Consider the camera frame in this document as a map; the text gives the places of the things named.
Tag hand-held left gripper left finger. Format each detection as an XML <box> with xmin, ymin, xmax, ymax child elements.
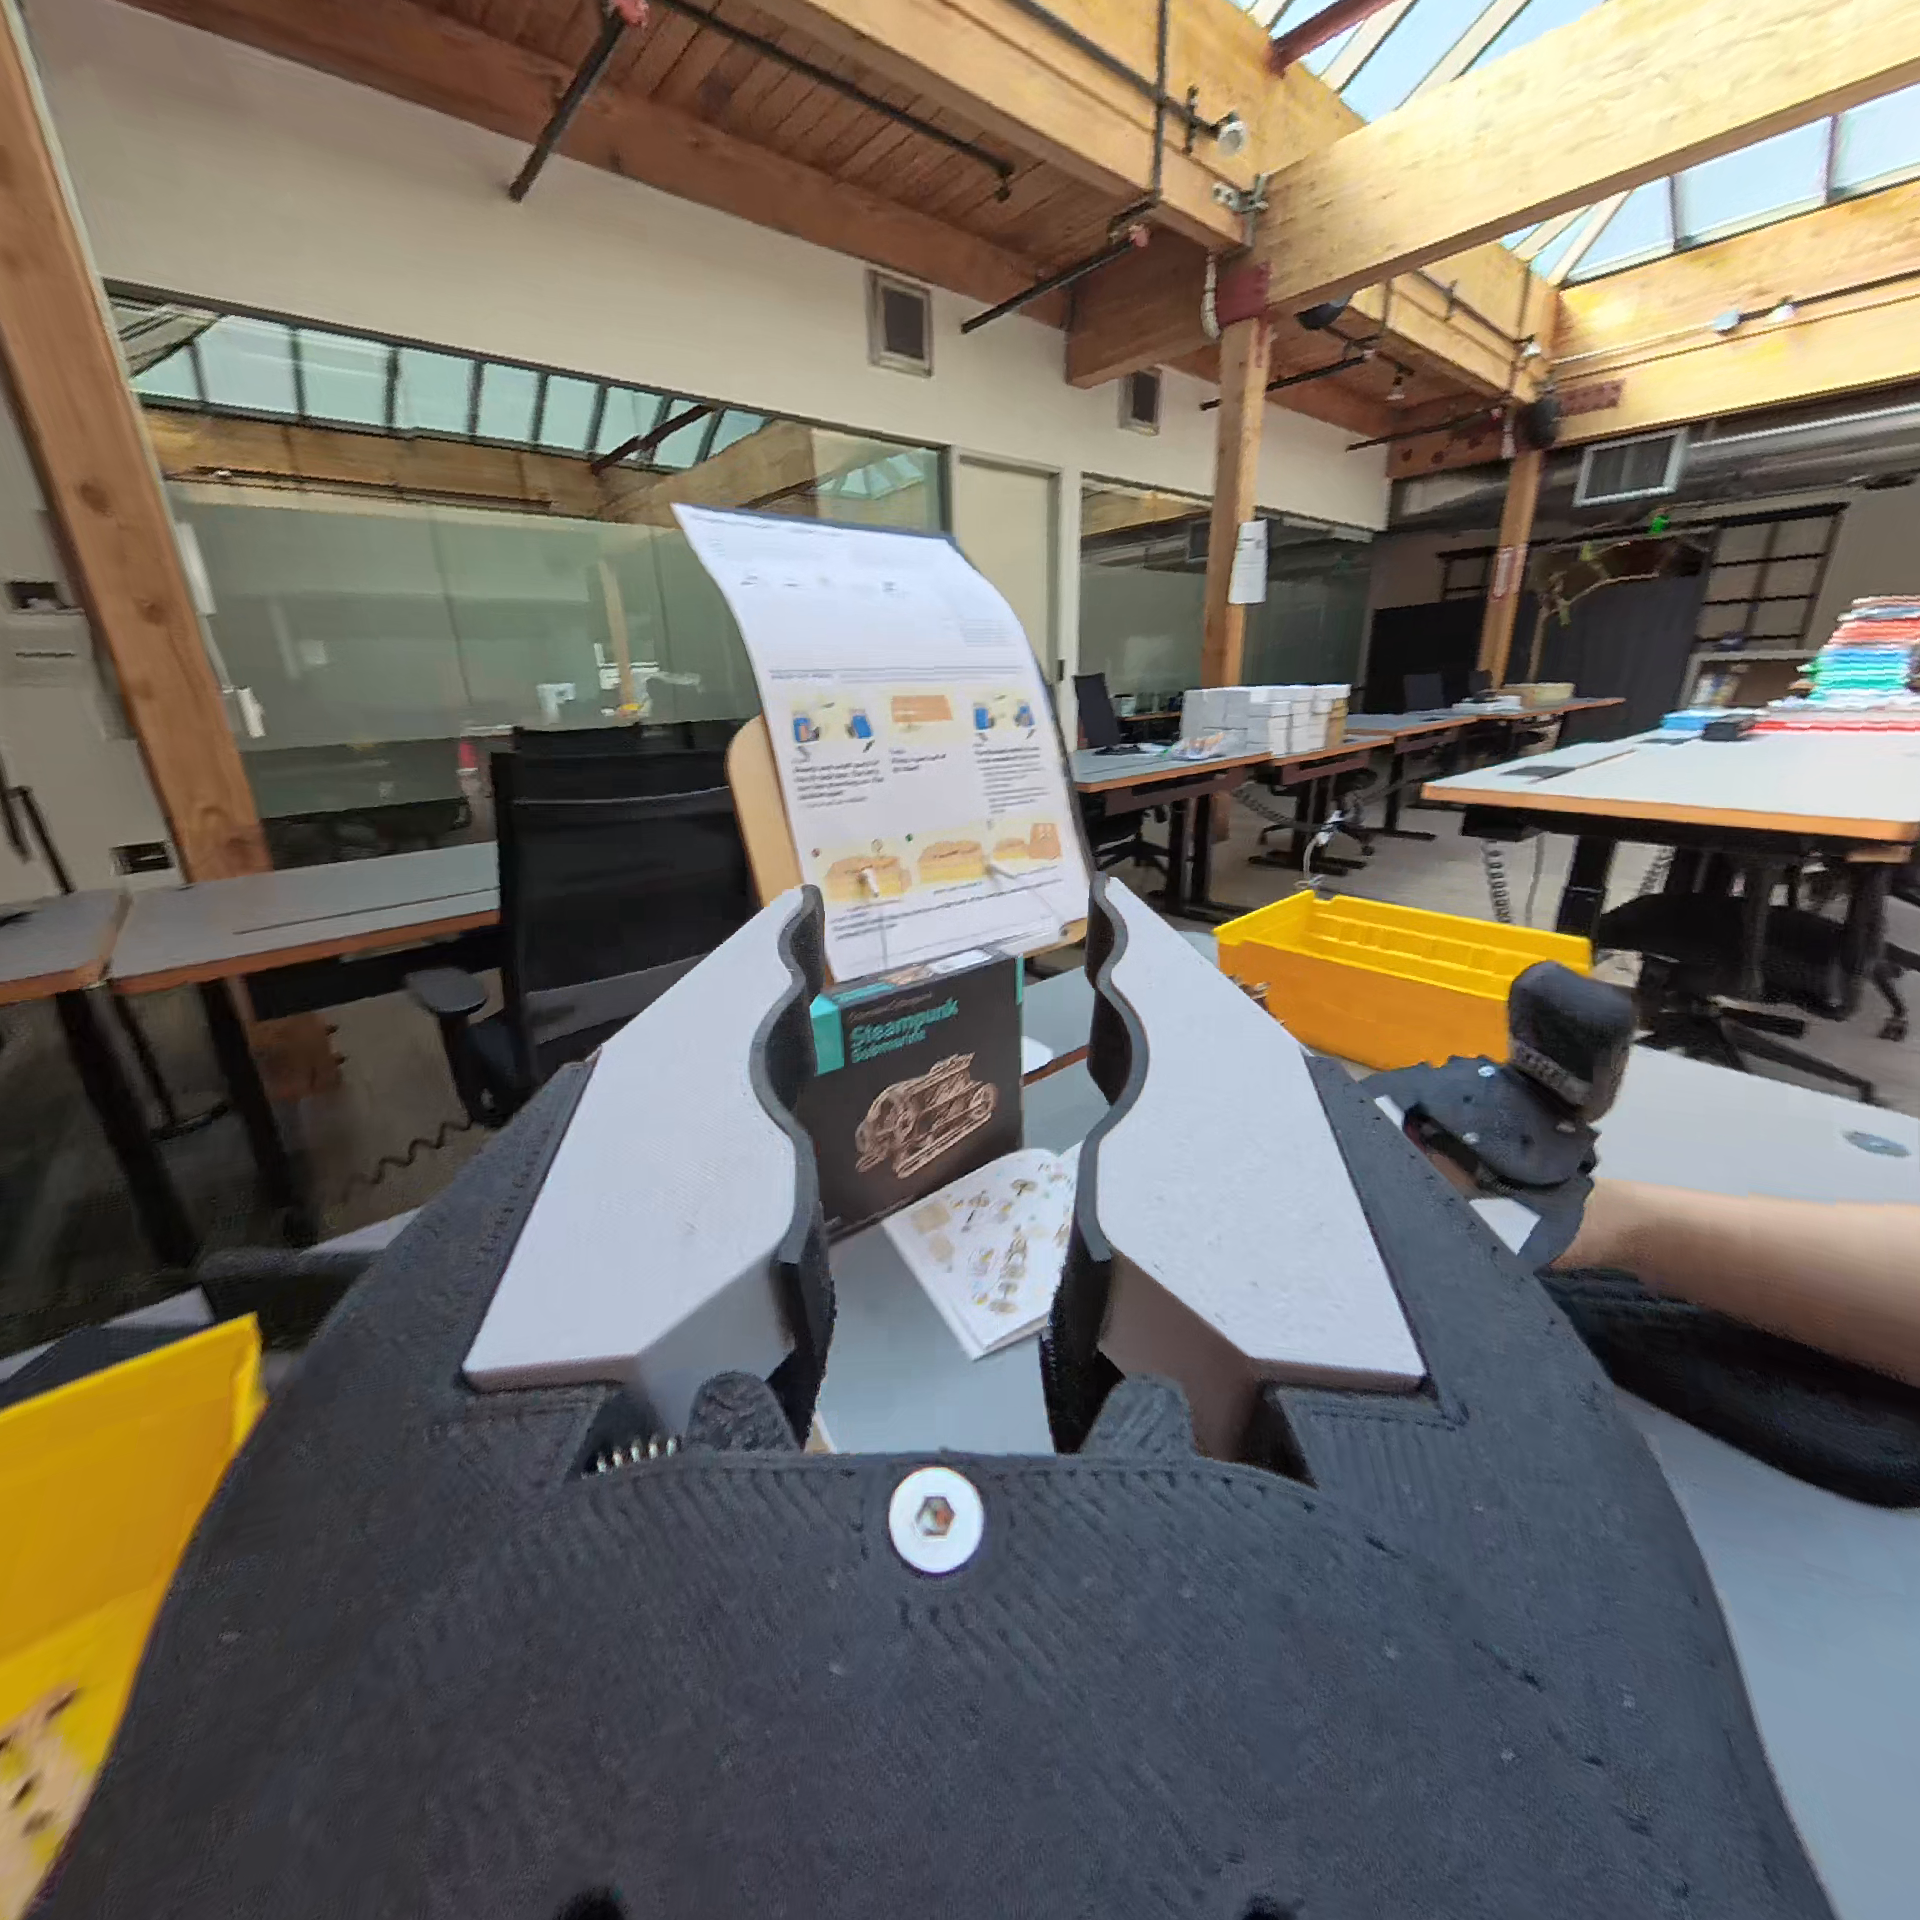
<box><xmin>459</xmin><ymin>885</ymin><xmax>835</xmax><ymax>1453</ymax></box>

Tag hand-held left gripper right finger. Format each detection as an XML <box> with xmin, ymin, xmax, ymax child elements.
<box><xmin>1043</xmin><ymin>878</ymin><xmax>1427</xmax><ymax>1460</ymax></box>

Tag person's right forearm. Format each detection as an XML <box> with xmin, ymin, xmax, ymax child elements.
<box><xmin>1552</xmin><ymin>1178</ymin><xmax>1920</xmax><ymax>1384</ymax></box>

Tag black model kit box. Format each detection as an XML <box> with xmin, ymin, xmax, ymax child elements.
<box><xmin>794</xmin><ymin>949</ymin><xmax>1029</xmax><ymax>1240</ymax></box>

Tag narrow wooden parts sheet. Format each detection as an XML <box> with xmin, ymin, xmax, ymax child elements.
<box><xmin>0</xmin><ymin>1679</ymin><xmax>89</xmax><ymax>1848</ymax></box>

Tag yellow plastic bin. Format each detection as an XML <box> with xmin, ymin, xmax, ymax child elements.
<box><xmin>1211</xmin><ymin>888</ymin><xmax>1595</xmax><ymax>1077</ymax></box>
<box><xmin>0</xmin><ymin>1311</ymin><xmax>270</xmax><ymax>1920</ymax></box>

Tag instruction booklet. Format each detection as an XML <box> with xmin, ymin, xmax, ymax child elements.
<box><xmin>881</xmin><ymin>1148</ymin><xmax>1085</xmax><ymax>1363</ymax></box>

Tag black office chair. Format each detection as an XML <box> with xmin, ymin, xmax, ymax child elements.
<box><xmin>402</xmin><ymin>725</ymin><xmax>753</xmax><ymax>1128</ymax></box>
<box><xmin>1593</xmin><ymin>885</ymin><xmax>1880</xmax><ymax>1108</ymax></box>

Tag grey topped wooden desk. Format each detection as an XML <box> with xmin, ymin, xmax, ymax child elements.
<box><xmin>1067</xmin><ymin>698</ymin><xmax>1630</xmax><ymax>920</ymax></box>
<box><xmin>1417</xmin><ymin>727</ymin><xmax>1920</xmax><ymax>1051</ymax></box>
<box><xmin>0</xmin><ymin>883</ymin><xmax>504</xmax><ymax>1255</ymax></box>

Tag stack of white boxes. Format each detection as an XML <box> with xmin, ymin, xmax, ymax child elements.
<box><xmin>1179</xmin><ymin>680</ymin><xmax>1354</xmax><ymax>762</ymax></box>

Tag printed instruction sheet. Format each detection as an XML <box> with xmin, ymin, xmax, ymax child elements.
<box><xmin>670</xmin><ymin>503</ymin><xmax>1095</xmax><ymax>984</ymax></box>

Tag stack of colourful boxes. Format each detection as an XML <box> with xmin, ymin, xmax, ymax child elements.
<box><xmin>1656</xmin><ymin>595</ymin><xmax>1920</xmax><ymax>740</ymax></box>

